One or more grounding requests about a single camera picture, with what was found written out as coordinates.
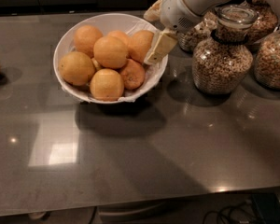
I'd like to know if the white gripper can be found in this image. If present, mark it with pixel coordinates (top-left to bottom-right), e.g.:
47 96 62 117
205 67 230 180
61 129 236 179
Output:
144 0 205 65

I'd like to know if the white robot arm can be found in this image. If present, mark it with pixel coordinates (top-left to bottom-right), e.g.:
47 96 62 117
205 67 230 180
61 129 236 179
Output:
145 0 280 64

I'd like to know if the white bowl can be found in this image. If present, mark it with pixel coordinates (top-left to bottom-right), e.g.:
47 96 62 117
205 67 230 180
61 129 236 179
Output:
53 13 168 105

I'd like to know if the orange back right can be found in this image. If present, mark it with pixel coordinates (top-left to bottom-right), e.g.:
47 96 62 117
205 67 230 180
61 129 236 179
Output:
128 30 154 63

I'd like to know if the orange back middle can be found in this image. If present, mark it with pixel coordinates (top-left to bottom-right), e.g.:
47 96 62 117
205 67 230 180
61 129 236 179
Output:
108 30 130 45

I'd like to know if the back left cereal jar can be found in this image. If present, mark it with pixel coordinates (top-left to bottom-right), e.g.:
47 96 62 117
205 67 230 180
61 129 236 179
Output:
178 11 217 52

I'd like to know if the orange front right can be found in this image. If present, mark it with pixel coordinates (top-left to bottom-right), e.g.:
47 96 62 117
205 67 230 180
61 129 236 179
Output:
119 59 146 91

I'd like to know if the orange centre top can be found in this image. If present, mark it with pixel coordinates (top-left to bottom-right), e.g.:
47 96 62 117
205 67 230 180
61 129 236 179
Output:
93 35 128 69

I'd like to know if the front cereal glass jar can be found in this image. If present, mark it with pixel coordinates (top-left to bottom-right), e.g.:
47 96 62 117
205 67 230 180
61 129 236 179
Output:
192 5 259 95

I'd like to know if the cereal glass jar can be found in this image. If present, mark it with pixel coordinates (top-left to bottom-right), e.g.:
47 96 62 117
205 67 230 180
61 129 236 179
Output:
254 29 280 90
192 5 259 95

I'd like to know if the orange back left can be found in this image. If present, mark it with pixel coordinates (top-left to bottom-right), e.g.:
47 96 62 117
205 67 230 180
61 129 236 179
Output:
74 25 103 58

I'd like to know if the orange front centre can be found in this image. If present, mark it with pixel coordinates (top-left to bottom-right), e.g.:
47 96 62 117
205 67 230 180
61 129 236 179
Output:
90 68 124 102

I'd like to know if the orange front left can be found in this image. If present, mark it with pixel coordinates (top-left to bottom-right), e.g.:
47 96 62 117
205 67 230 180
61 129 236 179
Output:
58 51 96 86

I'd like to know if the back right cereal jar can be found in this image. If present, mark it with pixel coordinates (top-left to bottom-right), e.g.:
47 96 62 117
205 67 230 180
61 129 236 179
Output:
244 0 278 44

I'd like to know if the right cereal glass jar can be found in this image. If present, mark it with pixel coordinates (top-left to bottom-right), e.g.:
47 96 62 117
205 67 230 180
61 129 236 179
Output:
254 29 280 90

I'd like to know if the black power adapter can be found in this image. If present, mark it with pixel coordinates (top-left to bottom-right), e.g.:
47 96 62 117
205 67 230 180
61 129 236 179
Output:
251 193 280 224

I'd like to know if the black cable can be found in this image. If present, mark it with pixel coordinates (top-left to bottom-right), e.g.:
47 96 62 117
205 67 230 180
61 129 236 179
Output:
203 202 256 224

